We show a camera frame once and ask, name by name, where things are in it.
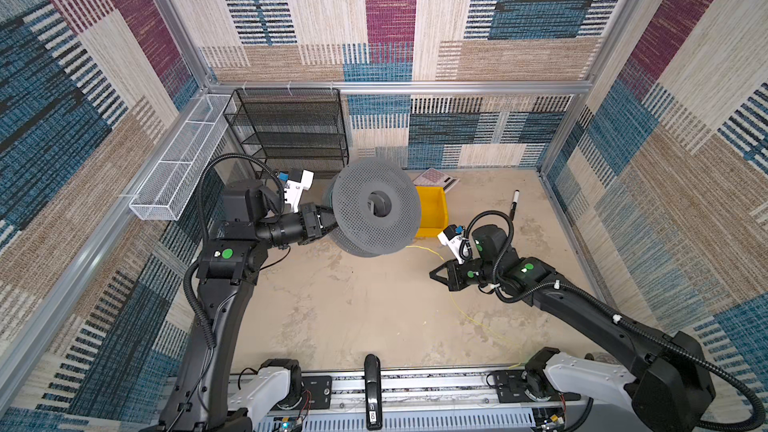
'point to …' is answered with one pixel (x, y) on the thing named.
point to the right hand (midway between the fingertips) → (435, 279)
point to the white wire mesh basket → (169, 187)
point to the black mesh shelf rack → (289, 124)
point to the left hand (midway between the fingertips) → (347, 214)
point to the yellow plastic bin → (434, 216)
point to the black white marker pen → (514, 203)
